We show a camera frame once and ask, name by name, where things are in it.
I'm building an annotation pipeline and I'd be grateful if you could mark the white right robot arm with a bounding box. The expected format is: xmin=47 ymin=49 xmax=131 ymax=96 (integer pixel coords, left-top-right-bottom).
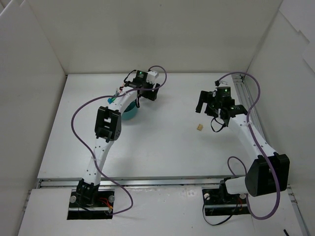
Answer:
xmin=195 ymin=87 xmax=290 ymax=203

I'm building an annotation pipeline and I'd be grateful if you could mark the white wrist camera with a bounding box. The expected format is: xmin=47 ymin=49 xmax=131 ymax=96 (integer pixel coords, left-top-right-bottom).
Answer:
xmin=215 ymin=79 xmax=228 ymax=87
xmin=146 ymin=70 xmax=159 ymax=84

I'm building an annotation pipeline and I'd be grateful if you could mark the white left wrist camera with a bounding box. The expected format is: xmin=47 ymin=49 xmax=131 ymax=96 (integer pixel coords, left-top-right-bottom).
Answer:
xmin=146 ymin=70 xmax=159 ymax=84

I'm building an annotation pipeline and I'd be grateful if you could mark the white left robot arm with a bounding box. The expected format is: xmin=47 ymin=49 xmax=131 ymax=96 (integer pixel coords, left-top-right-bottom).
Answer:
xmin=71 ymin=68 xmax=166 ymax=207

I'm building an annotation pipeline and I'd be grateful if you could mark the small wooden block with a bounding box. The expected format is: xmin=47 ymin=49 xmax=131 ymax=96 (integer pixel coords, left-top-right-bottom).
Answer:
xmin=197 ymin=124 xmax=203 ymax=131

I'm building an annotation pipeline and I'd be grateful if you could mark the aluminium right rail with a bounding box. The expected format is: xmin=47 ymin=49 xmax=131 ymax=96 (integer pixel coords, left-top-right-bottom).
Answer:
xmin=231 ymin=71 xmax=311 ymax=236

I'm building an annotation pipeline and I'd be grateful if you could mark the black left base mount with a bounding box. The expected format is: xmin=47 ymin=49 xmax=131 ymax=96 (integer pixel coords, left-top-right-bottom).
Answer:
xmin=67 ymin=189 xmax=115 ymax=220

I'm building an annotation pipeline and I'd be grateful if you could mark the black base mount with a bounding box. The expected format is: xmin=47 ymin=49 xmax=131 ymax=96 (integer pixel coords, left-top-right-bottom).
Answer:
xmin=202 ymin=188 xmax=250 ymax=216
xmin=67 ymin=189 xmax=115 ymax=220

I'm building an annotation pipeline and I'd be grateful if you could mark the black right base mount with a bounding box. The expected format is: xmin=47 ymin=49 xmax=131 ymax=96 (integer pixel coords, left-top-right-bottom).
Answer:
xmin=202 ymin=188 xmax=250 ymax=216

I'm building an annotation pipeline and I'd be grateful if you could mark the teal round desk organizer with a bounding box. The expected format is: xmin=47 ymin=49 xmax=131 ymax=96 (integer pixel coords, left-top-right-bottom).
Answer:
xmin=122 ymin=101 xmax=138 ymax=120

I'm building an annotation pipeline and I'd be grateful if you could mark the aluminium front rail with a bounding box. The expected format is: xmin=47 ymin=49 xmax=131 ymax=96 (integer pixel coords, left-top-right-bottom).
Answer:
xmin=35 ymin=175 xmax=233 ymax=189

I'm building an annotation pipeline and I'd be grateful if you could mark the aluminium rail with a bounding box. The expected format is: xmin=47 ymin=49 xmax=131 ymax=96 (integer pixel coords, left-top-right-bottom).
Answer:
xmin=35 ymin=175 xmax=233 ymax=189
xmin=231 ymin=71 xmax=311 ymax=236

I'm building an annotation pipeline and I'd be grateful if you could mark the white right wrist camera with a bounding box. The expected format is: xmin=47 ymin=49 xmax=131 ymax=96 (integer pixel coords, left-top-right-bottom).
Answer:
xmin=215 ymin=79 xmax=228 ymax=87

